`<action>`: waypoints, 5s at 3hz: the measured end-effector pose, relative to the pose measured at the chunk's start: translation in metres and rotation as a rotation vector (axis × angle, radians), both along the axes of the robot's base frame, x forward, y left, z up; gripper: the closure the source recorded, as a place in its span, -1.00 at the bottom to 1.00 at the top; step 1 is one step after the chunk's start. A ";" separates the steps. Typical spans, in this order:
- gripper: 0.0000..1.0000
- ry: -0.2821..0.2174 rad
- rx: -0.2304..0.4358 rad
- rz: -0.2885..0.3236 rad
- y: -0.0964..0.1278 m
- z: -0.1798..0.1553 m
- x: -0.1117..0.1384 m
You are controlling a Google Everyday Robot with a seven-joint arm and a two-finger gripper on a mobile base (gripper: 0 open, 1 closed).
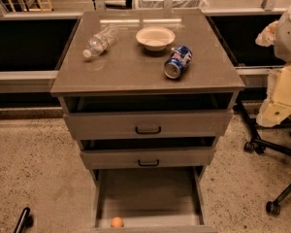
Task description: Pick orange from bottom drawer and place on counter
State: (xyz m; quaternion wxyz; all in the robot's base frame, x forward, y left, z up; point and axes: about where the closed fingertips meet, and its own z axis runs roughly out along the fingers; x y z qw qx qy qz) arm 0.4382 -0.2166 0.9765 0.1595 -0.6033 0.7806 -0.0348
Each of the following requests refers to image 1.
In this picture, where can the black office chair base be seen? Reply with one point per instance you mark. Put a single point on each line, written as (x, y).
(257, 144)

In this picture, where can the grey middle drawer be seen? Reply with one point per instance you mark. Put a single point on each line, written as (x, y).
(148, 152)

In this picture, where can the grey drawer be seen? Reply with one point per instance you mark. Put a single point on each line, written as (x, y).
(147, 116)
(150, 200)
(148, 152)

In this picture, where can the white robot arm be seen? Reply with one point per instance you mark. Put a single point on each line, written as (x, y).
(277, 106)

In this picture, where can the blue soda can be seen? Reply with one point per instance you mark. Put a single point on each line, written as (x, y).
(179, 60)

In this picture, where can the clear plastic bin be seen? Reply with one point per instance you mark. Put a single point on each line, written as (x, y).
(175, 4)

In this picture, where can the grey bottom drawer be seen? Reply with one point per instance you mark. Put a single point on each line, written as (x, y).
(150, 200)

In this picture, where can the grey drawer cabinet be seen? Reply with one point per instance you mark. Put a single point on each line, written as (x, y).
(127, 68)

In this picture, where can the clear plastic water bottle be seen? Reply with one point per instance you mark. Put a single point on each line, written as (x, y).
(100, 41)

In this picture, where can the black object bottom left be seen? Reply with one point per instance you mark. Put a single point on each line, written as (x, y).
(25, 221)

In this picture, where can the white paper bowl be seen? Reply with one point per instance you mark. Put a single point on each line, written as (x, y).
(155, 38)

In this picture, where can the orange fruit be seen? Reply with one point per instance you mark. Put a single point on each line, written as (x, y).
(117, 222)

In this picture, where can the grey top drawer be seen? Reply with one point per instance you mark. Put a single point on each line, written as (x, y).
(147, 116)

